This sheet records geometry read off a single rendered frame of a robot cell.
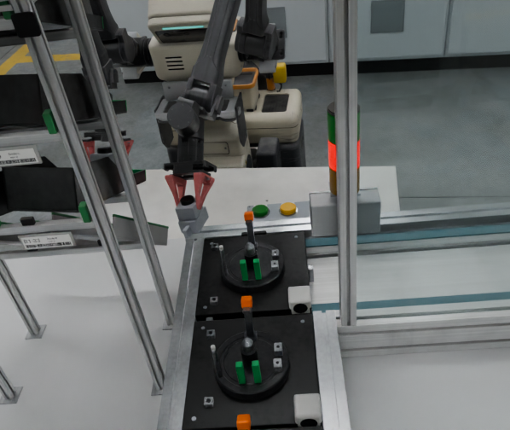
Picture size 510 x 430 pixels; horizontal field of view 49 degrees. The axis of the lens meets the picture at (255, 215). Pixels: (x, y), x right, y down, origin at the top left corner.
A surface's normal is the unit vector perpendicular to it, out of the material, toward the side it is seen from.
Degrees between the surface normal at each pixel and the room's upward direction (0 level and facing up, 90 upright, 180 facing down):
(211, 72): 54
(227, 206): 0
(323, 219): 90
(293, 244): 0
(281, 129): 90
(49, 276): 0
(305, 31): 90
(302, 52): 90
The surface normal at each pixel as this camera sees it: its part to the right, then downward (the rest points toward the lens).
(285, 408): -0.11, -0.77
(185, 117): -0.11, -0.14
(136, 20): -0.14, 0.63
